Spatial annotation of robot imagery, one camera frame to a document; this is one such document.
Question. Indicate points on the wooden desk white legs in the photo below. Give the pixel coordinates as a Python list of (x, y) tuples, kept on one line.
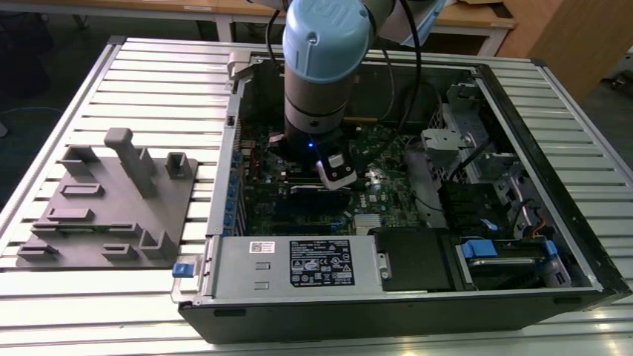
[(474, 20)]

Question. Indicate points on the silver power supply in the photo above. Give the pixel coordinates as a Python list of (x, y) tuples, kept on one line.
[(237, 267)]

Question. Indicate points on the black power supply label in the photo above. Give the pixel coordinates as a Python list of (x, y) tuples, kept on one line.
[(321, 263)]

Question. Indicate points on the black PC case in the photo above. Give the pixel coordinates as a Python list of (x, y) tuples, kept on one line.
[(345, 322)]

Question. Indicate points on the wooden cabinet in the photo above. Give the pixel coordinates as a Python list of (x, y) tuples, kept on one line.
[(568, 37)]

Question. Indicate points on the black plastic bracket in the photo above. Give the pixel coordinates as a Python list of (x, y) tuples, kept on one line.
[(469, 204)]

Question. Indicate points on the small silver heatsink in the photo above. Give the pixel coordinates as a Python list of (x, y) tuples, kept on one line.
[(369, 220)]

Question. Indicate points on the black graphics card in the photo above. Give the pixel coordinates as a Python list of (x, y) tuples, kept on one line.
[(321, 202)]

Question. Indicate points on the wooden desk grey frame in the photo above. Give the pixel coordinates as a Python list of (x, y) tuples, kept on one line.
[(123, 4)]

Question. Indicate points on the grey parts rack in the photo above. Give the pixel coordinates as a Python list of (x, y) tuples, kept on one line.
[(113, 207)]

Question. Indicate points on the small white sticker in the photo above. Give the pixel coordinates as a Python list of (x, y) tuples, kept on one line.
[(261, 247)]

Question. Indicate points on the silver metal bracket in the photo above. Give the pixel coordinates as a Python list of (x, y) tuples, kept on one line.
[(442, 142)]

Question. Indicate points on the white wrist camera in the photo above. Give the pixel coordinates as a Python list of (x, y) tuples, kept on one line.
[(336, 170)]

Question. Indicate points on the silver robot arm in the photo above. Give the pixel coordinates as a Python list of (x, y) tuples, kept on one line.
[(321, 55)]

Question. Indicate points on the hard disk in blue carrier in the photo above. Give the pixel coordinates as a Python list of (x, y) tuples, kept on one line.
[(480, 249)]

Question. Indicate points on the blue case latch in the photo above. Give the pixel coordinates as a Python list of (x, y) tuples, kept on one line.
[(183, 270)]

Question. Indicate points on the green motherboard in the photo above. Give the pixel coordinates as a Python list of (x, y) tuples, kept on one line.
[(390, 185)]

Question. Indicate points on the metal drive cage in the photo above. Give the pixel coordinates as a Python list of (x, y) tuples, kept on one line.
[(465, 107)]

